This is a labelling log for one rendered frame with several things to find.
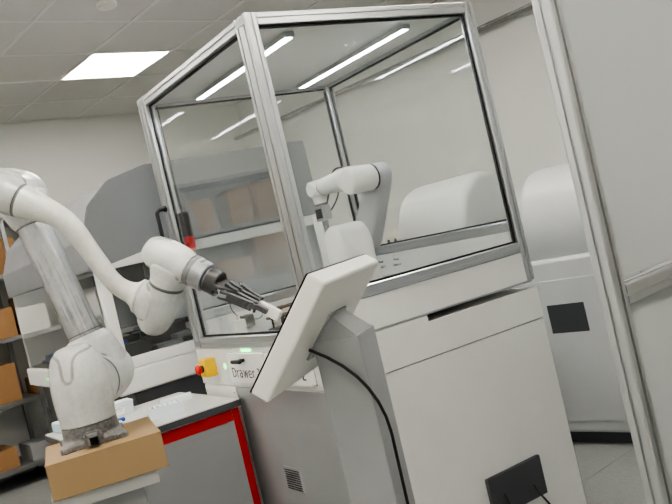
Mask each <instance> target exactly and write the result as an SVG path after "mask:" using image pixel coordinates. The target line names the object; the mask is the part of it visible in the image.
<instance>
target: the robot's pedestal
mask: <svg viewBox="0 0 672 504"><path fill-rule="evenodd" d="M158 482H160V478H159V474H158V470H154V471H151V472H148V473H145V474H142V475H138V476H135V477H132V478H129V479H126V480H123V481H119V482H116V483H113V484H110V485H107V486H104V487H100V488H97V489H94V490H91V491H88V492H85V493H81V494H78V495H75V496H72V497H69V498H66V499H62V500H59V501H56V502H53V498H52V493H51V503H52V504H149V502H148V498H147V493H146V489H145V486H149V485H152V484H155V483H158Z"/></svg>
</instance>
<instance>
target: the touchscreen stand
mask: <svg viewBox="0 0 672 504"><path fill-rule="evenodd" d="M313 346H314V350H315V351H317V352H320V353H322V354H325V355H327V356H329V357H331V358H333V359H335V360H336V361H338V362H340V363H342V364H344V365H345V366H346V367H348V368H349V369H350V370H352V371H353V372H354V373H356V374H357V375H358V376H359V377H360V378H361V379H362V380H363V381H364V382H365V383H366V384H367V385H368V386H369V387H370V388H371V389H372V391H373V392H374V393H375V395H376V396H377V398H378V399H379V400H380V402H381V404H382V406H383V408H384V410H385V412H386V414H387V416H388V418H389V421H390V424H391V427H392V430H393V434H394V438H395V443H396V447H397V451H398V456H399V460H400V465H401V469H402V473H403V478H404V482H405V486H406V491H407V495H408V499H409V504H415V499H414V495H413V491H412V487H411V482H410V478H409V474H408V470H407V465H406V461H405V457H404V453H403V448H402V444H401V440H400V435H399V431H398V427H397V423H396V418H395V414H394V410H393V406H392V401H391V397H390V393H389V389H388V384H387V380H386V376H385V372H384V367H383V363H382V359H381V355H380V350H379V346H378V342H377V338H376V333H375V329H374V326H373V325H369V326H368V327H366V328H365V329H363V330H362V331H361V332H359V333H358V334H356V335H352V336H347V337H342V338H337V339H332V340H327V341H322V342H317V343H314V345H313ZM315 355H316V354H315ZM316 359H317V363H318V367H319V372H320V376H321V380H322V384H323V389H324V393H325V397H326V401H327V406H328V410H329V414H330V418H331V422H332V427H333V431H334V435H335V439H336V444H337V448H338V452H339V456H340V461H341V465H342V469H343V473H344V478H345V482H346V486H347V490H348V494H349V499H350V503H351V504H406V501H405V497H404V492H403V488H402V483H401V479H400V475H399V470H398V466H397V462H396V457H395V453H394V448H393V444H392V440H391V435H390V432H389V429H388V426H387V423H386V420H385V417H384V415H383V413H382V411H381V409H380V407H379V405H378V403H377V402H376V400H375V399H374V398H373V396H372V395H371V394H370V392H369V391H368V389H367V388H366V387H365V386H364V385H363V384H362V383H361V382H360V381H359V380H358V379H357V378H355V377H354V376H353V375H351V374H350V373H349V372H347V371H346V370H345V369H343V368H342V367H340V366H338V365H337V364H335V363H333V362H331V361H329V360H328V359H326V358H323V357H321V356H318V355H316Z"/></svg>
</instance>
